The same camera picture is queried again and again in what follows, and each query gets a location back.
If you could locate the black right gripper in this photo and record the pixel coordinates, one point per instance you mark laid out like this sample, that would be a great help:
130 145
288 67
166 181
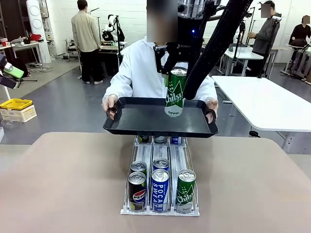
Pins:
187 36

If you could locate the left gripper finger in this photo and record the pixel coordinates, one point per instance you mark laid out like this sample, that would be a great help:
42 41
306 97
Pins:
14 70
8 82

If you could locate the green Chilsung Cider can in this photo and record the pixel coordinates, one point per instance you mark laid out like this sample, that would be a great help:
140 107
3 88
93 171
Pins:
173 97
160 139
185 194

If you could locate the black plastic serving tray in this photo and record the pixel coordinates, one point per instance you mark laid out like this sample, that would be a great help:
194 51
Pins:
150 121

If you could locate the black Pepsi can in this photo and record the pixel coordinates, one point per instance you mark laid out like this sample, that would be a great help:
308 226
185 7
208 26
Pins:
138 166
143 139
137 194

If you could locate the person's left forearm white sleeve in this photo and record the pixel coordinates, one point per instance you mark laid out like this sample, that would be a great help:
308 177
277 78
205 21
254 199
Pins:
207 89

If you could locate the person's right forearm white sleeve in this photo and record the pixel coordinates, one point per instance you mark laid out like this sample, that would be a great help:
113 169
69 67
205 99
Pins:
114 87

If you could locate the person in white hooded jacket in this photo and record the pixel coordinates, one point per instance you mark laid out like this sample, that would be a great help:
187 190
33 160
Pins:
141 70

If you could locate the person in black sweater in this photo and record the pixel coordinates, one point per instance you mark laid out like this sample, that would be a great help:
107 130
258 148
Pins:
301 32

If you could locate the person's right hand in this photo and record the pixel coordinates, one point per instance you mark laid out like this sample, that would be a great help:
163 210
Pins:
109 104

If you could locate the person's left hand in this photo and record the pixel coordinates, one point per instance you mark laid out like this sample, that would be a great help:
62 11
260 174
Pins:
215 106

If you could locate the black tripod with bag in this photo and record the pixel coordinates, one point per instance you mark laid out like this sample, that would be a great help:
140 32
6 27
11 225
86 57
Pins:
25 65

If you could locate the white cluttered side table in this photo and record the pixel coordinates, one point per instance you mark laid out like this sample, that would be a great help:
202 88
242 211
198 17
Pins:
24 45

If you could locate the yellow and white storage crate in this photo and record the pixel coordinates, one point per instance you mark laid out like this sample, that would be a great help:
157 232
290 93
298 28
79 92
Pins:
17 109

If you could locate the red cup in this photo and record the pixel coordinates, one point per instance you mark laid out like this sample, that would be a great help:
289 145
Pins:
3 43

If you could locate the red cloth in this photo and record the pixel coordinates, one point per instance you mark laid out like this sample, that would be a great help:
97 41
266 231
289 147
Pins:
36 37

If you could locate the clear plastic bowl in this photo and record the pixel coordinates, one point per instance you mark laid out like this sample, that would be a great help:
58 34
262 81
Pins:
11 123

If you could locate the black stand pole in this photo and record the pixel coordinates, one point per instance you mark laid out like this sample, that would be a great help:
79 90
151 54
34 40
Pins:
119 36

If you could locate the grey workbench table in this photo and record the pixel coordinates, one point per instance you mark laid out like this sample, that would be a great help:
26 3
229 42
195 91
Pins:
109 47

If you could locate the white tower air conditioner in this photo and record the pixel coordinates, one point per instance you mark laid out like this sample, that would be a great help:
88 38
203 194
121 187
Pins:
36 24

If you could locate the man in beige jacket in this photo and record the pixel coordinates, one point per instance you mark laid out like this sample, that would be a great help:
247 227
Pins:
85 29

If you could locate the blue Pocari Sweat can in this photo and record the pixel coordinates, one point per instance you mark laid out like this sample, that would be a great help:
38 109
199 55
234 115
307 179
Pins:
176 140
160 194
161 163

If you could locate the white background work table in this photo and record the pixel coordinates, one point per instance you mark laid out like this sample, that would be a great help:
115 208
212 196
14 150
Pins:
240 56

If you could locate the translucent plastic bin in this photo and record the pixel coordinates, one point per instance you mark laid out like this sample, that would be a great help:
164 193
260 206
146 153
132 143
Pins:
244 50

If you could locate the clear can rack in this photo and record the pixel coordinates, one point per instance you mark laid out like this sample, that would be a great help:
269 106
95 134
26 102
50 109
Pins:
160 151

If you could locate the man in grey hoodie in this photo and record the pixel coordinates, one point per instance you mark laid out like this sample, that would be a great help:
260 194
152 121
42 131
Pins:
266 36

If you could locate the large white table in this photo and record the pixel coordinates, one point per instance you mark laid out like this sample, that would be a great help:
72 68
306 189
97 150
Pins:
267 104

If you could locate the black table clamp knob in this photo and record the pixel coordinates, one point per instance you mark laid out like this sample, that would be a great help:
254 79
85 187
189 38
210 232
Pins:
254 134

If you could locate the black tripod with white sensor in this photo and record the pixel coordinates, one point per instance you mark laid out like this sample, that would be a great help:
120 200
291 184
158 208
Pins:
277 17

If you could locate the grey wall electrical panel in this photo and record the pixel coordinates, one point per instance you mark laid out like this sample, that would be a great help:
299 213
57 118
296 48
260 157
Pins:
47 21

